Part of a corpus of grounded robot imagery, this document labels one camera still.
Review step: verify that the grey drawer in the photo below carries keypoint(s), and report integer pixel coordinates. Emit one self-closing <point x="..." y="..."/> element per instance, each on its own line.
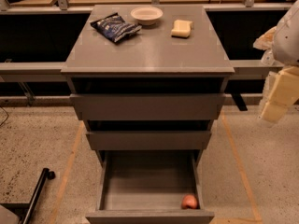
<point x="147" y="187"/>
<point x="148" y="140"/>
<point x="147" y="106"/>

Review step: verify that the blue chip bag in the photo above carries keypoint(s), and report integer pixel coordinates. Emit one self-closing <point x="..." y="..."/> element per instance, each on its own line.
<point x="115" y="28"/>

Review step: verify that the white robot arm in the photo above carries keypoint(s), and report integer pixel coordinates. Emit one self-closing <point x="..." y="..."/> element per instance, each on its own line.
<point x="280" y="45"/>

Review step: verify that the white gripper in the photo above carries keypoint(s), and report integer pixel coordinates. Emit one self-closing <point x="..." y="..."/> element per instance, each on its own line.
<point x="287" y="41"/>

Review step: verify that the yellow sponge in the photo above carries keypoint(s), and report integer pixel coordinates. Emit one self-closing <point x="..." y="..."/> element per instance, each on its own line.
<point x="182" y="28"/>

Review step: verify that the grey drawer cabinet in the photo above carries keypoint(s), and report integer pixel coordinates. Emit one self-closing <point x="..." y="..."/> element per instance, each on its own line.
<point x="151" y="62"/>

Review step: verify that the grey middle drawer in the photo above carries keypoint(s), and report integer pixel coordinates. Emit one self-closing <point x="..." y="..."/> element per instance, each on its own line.
<point x="148" y="140"/>

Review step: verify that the black metal stand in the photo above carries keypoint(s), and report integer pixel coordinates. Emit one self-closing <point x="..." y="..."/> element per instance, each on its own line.
<point x="21" y="213"/>

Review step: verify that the grey bottom drawer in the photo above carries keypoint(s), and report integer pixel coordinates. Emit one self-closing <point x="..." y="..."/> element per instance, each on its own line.
<point x="147" y="187"/>

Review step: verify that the white bowl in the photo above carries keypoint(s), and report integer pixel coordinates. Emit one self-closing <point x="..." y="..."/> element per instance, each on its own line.
<point x="146" y="15"/>

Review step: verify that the red apple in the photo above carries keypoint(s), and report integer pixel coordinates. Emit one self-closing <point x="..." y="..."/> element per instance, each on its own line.
<point x="189" y="202"/>

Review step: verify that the grey top drawer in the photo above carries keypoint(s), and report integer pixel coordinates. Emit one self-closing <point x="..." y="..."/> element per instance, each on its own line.
<point x="147" y="106"/>

